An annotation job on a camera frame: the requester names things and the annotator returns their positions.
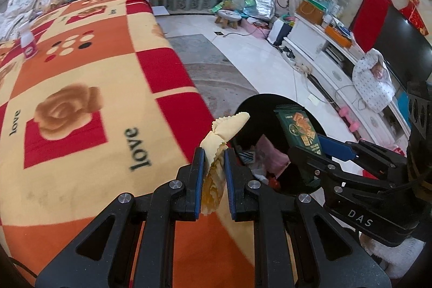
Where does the white dotted baby blanket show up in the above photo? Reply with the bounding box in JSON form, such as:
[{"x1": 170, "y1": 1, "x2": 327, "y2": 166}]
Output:
[{"x1": 352, "y1": 48, "x2": 396, "y2": 113}]

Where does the green shiny packet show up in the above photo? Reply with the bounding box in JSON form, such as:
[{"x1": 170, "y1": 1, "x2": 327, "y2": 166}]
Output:
[{"x1": 209, "y1": 0, "x2": 235, "y2": 13}]

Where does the red orange printed blanket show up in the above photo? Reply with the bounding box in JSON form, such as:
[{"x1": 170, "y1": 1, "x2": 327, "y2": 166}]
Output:
[{"x1": 0, "y1": 0, "x2": 257, "y2": 288}]

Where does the red plastic bag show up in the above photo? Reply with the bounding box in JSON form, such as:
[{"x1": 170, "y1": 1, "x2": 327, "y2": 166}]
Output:
[{"x1": 266, "y1": 175, "x2": 282, "y2": 191}]

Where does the yellow snack wrapper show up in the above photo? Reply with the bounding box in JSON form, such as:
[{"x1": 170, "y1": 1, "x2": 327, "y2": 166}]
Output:
[{"x1": 200, "y1": 111, "x2": 251, "y2": 216}]

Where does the white TV cabinet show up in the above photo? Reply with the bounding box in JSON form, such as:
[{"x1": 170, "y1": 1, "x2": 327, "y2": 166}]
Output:
[{"x1": 268, "y1": 13, "x2": 412, "y2": 154}]

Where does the orange box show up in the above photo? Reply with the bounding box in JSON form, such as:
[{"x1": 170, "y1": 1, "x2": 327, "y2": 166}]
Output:
[{"x1": 326, "y1": 25, "x2": 353, "y2": 47}]

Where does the white cloth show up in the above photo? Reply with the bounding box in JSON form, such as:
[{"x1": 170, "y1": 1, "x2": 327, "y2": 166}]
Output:
[{"x1": 0, "y1": 9, "x2": 41, "y2": 39}]

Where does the white pill bottle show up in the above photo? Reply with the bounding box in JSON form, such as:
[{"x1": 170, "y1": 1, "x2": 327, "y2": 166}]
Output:
[{"x1": 20, "y1": 31, "x2": 37, "y2": 60}]

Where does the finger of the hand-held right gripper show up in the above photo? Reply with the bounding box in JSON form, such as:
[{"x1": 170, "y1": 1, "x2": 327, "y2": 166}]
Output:
[
  {"x1": 288, "y1": 145, "x2": 397, "y2": 196},
  {"x1": 318, "y1": 134, "x2": 408, "y2": 174}
]

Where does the brown paper bag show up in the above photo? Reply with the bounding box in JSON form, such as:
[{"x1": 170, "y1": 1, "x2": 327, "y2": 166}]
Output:
[{"x1": 296, "y1": 0, "x2": 328, "y2": 25}]

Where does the white power strip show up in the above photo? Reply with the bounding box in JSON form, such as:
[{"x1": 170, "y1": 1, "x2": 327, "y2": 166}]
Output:
[{"x1": 282, "y1": 45, "x2": 313, "y2": 73}]

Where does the pink basin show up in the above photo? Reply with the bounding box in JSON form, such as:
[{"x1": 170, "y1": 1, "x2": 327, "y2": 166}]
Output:
[{"x1": 241, "y1": 18, "x2": 271, "y2": 39}]

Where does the grey floor rug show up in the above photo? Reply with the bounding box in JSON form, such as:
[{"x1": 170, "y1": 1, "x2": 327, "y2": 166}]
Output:
[{"x1": 167, "y1": 34, "x2": 257, "y2": 113}]

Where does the small wooden stool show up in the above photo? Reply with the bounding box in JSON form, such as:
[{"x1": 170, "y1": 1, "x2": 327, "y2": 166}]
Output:
[{"x1": 216, "y1": 9, "x2": 242, "y2": 29}]

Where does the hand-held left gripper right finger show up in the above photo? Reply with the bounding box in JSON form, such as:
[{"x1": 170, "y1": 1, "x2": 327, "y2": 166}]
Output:
[{"x1": 224, "y1": 147, "x2": 389, "y2": 288}]

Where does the black trash bin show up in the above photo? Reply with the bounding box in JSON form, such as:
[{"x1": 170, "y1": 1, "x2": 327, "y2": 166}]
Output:
[{"x1": 229, "y1": 93, "x2": 326, "y2": 197}]

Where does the green gold foil packet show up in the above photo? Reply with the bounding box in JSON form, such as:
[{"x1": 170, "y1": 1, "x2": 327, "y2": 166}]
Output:
[{"x1": 273, "y1": 104, "x2": 323, "y2": 187}]

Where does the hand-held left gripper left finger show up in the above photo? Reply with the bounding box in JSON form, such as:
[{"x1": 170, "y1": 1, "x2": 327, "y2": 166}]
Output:
[{"x1": 35, "y1": 146, "x2": 207, "y2": 288}]

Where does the green gift box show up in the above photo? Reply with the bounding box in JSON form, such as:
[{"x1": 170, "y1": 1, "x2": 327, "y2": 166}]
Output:
[{"x1": 302, "y1": 0, "x2": 329, "y2": 10}]

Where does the white small appliance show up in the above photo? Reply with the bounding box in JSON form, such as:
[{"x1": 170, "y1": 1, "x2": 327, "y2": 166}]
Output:
[{"x1": 268, "y1": 20, "x2": 292, "y2": 47}]

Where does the silver foil bag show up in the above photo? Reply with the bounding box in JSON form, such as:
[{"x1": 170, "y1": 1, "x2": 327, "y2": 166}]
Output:
[{"x1": 255, "y1": 0, "x2": 275, "y2": 20}]

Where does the pink snack packet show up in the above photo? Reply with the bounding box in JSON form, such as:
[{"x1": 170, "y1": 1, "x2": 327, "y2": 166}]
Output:
[{"x1": 258, "y1": 136, "x2": 291, "y2": 177}]

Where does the red cloth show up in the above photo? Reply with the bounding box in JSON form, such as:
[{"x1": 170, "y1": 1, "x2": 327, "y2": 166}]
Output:
[{"x1": 349, "y1": 0, "x2": 392, "y2": 49}]

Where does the black television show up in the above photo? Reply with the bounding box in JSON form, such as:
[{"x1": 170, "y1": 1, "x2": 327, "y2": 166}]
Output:
[{"x1": 363, "y1": 5, "x2": 432, "y2": 93}]

